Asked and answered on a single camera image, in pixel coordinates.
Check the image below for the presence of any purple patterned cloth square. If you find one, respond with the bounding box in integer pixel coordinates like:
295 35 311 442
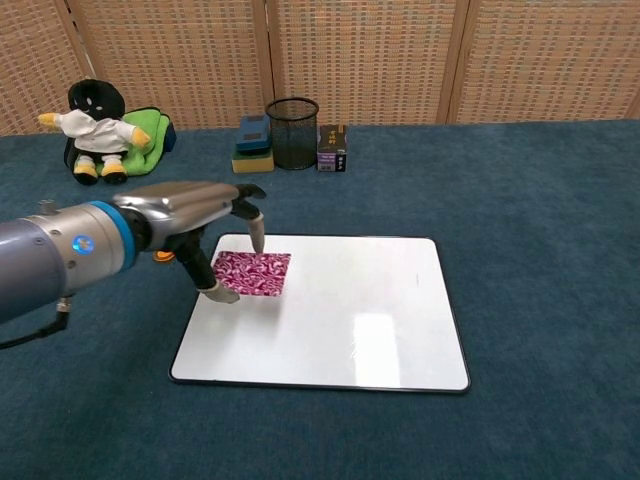
211 250 292 298

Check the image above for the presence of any white board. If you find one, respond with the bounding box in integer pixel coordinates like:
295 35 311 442
168 232 472 396

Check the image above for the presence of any blue box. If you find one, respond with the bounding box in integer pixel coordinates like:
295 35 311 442
235 114 273 154

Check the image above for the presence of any yellow green sponge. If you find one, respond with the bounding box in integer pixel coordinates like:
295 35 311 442
230 148 276 175

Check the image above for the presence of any black plush doll white coat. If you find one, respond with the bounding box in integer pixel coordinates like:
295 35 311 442
38 78 152 187

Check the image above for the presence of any black purple small box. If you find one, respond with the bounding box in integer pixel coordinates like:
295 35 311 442
316 124 349 174

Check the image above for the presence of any black mesh pen holder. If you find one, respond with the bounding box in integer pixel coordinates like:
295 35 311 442
265 97 321 171

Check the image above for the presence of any green folded cloth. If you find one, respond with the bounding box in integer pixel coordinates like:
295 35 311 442
116 106 171 178

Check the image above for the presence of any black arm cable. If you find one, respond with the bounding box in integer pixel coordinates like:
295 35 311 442
0 297 74 351

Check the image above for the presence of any woven folding screen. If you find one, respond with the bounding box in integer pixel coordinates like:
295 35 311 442
0 0 640 137

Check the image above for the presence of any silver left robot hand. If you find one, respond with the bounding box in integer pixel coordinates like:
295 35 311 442
112 181 268 305

